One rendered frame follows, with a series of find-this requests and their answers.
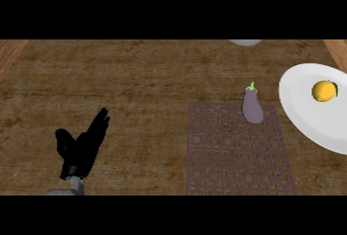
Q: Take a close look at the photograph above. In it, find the pale grey round object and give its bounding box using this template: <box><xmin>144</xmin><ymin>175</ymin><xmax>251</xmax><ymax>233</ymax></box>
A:
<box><xmin>227</xmin><ymin>39</ymin><xmax>264</xmax><ymax>47</ymax></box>

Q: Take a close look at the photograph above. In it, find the yellow lemon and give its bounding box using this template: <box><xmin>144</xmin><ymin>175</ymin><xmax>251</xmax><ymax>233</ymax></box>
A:
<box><xmin>310</xmin><ymin>80</ymin><xmax>339</xmax><ymax>103</ymax></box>

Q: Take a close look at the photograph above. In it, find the brown lattice placemat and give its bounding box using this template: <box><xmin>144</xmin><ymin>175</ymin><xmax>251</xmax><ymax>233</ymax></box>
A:
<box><xmin>186</xmin><ymin>101</ymin><xmax>299</xmax><ymax>196</ymax></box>

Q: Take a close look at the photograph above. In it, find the white plate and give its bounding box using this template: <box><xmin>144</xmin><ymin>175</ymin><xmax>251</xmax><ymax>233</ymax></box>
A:
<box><xmin>277</xmin><ymin>62</ymin><xmax>347</xmax><ymax>155</ymax></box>

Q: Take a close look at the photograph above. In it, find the purple eggplant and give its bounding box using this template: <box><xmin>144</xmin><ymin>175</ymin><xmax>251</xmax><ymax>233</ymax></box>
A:
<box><xmin>240</xmin><ymin>81</ymin><xmax>265</xmax><ymax>125</ymax></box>

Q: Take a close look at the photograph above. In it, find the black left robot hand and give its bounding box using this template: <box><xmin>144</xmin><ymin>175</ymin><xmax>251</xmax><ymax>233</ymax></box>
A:
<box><xmin>54</xmin><ymin>106</ymin><xmax>110</xmax><ymax>181</ymax></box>

